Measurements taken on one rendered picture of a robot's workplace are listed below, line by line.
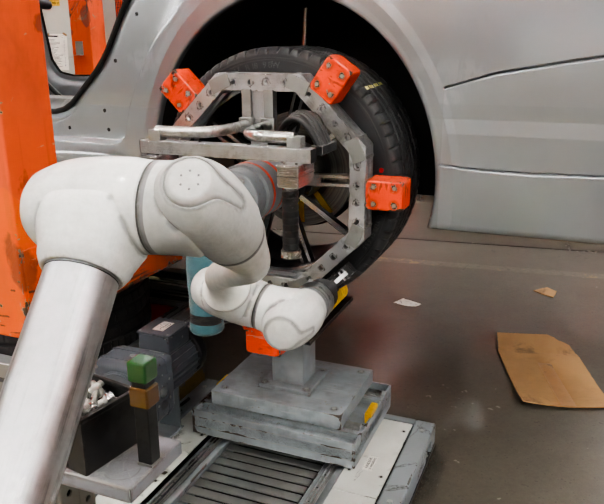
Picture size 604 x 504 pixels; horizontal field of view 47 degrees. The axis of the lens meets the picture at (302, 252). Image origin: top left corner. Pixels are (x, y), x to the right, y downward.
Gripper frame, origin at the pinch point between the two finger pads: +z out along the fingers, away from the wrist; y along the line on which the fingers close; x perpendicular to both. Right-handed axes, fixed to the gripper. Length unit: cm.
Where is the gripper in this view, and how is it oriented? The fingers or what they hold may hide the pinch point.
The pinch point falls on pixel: (346, 271)
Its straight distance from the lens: 174.8
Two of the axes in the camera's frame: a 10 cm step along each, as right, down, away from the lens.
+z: 3.8, -2.8, 8.8
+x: -6.6, -7.5, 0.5
